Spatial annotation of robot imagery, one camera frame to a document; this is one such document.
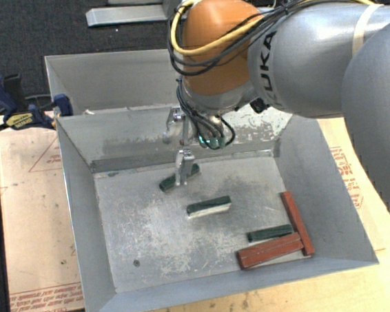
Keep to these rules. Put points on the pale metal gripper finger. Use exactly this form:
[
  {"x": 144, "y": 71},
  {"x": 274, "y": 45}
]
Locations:
[
  {"x": 179, "y": 169},
  {"x": 188, "y": 161}
]

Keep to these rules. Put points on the grey metal bin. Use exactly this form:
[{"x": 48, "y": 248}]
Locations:
[{"x": 163, "y": 245}]

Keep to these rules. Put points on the dark green block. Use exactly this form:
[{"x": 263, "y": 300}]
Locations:
[
  {"x": 166, "y": 183},
  {"x": 269, "y": 233},
  {"x": 208, "y": 204}
]

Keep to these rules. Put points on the red-brown flat block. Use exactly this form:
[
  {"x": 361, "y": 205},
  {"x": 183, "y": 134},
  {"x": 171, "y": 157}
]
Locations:
[
  {"x": 296, "y": 221},
  {"x": 270, "y": 250}
]

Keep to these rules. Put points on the brown cardboard board, red print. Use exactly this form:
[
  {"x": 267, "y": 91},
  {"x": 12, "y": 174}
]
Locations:
[{"x": 34, "y": 210}]

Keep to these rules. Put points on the black cylinder on white bracket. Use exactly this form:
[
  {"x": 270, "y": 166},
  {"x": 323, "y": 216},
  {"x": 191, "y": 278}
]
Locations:
[{"x": 258, "y": 105}]

